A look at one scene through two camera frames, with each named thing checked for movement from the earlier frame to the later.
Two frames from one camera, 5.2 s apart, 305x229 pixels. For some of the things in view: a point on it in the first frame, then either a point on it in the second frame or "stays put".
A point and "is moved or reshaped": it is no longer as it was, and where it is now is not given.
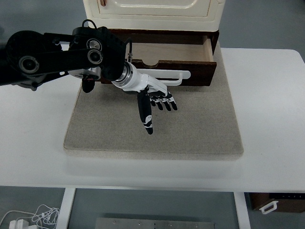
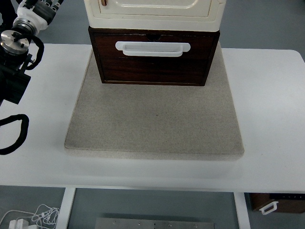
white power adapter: (20, 223) stays put
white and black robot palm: (132, 80) → (40, 12)
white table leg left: (64, 216) stays put
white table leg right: (242, 210) stays put
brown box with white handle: (281, 202) stays put
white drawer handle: (179, 74) → (152, 48)
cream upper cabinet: (185, 15) stays put
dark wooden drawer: (189, 59) is moved or reshaped
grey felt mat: (107, 121) stays put
